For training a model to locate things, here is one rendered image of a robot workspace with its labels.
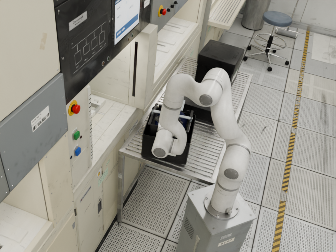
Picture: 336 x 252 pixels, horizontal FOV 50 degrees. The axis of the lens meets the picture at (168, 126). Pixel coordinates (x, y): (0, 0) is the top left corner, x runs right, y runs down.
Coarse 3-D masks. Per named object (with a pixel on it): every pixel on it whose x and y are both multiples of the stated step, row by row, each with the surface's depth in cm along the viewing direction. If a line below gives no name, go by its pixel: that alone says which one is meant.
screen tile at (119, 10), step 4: (120, 4) 163; (124, 4) 167; (116, 8) 160; (120, 8) 164; (124, 8) 168; (116, 12) 161; (120, 12) 165; (116, 16) 163; (124, 16) 171; (116, 20) 164; (120, 20) 168; (124, 20) 172; (116, 24) 165; (120, 24) 169; (116, 28) 167
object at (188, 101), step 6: (186, 102) 245; (192, 102) 246; (186, 108) 246; (192, 108) 244; (198, 108) 242; (204, 108) 242; (210, 108) 243; (198, 114) 245; (204, 114) 243; (210, 114) 242; (204, 120) 246; (210, 120) 245
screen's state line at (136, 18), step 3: (135, 15) 184; (132, 18) 181; (135, 18) 185; (129, 21) 179; (132, 21) 182; (126, 24) 176; (129, 24) 180; (123, 27) 174; (126, 27) 177; (120, 30) 172; (123, 30) 175; (117, 33) 169; (120, 33) 173; (117, 36) 170
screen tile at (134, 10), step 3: (129, 0) 171; (132, 0) 174; (135, 0) 178; (138, 0) 181; (129, 3) 172; (138, 3) 183; (135, 6) 180; (138, 6) 184; (132, 9) 178; (135, 9) 181; (138, 9) 185; (129, 12) 175; (132, 12) 179; (135, 12) 182; (129, 15) 176; (132, 15) 180
